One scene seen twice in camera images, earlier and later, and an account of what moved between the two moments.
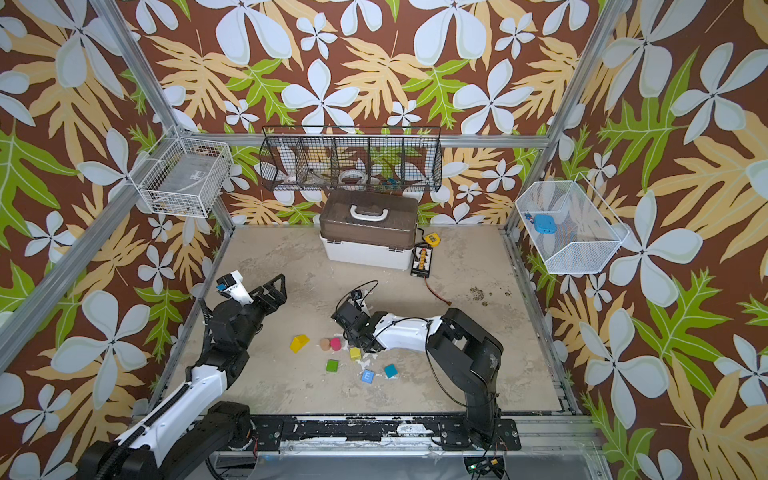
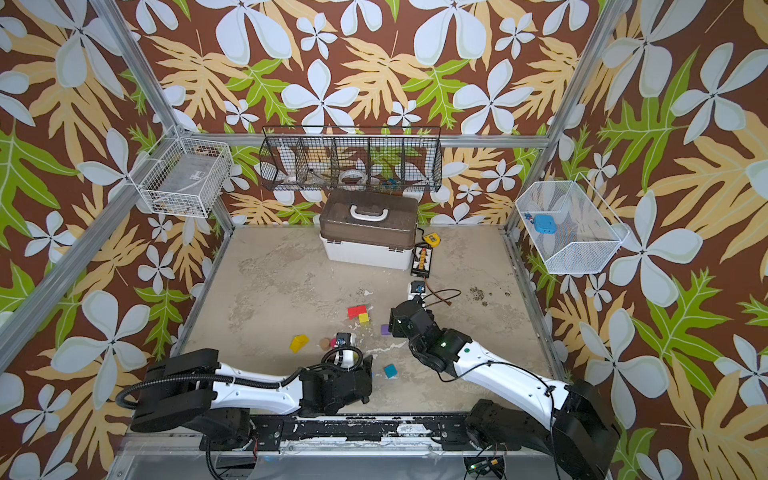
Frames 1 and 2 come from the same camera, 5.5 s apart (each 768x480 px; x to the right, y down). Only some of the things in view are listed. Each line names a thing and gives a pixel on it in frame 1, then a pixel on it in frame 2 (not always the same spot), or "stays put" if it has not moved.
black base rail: x=380 y=433 stays put
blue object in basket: x=545 y=224 stays put
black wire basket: x=352 y=158 stays put
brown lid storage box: x=369 y=228 stays put
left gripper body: x=254 y=318 to x=339 y=375
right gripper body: x=346 y=315 to x=405 y=313
